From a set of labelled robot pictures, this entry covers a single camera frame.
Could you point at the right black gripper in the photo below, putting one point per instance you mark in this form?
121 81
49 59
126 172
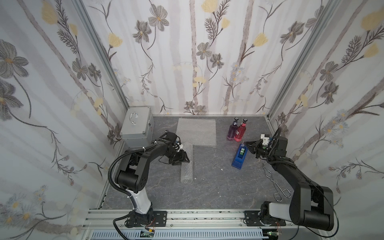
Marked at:
259 147

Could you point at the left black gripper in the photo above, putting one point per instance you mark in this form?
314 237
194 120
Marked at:
177 154

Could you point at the blue tape dispenser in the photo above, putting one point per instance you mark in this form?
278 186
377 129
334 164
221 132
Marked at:
240 156

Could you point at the single bubble wrap sheet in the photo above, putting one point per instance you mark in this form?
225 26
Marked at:
187 168

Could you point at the dark purple bottle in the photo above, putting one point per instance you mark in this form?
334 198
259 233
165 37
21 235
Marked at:
233 129

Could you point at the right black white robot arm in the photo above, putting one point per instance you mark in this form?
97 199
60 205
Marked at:
311 205

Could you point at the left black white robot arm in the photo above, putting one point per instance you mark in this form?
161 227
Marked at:
129 174

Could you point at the bubble wrap sheet stack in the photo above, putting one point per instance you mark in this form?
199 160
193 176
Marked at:
200 132

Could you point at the pink red bottle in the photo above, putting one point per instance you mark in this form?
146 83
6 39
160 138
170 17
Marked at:
241 130

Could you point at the grey metal case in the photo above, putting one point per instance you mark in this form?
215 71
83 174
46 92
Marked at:
138 127

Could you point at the metal tongs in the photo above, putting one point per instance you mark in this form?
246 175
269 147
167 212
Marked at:
279 192

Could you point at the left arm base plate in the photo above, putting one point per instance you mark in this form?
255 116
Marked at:
151 219

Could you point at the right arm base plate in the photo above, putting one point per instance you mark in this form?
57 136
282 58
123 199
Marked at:
252 219

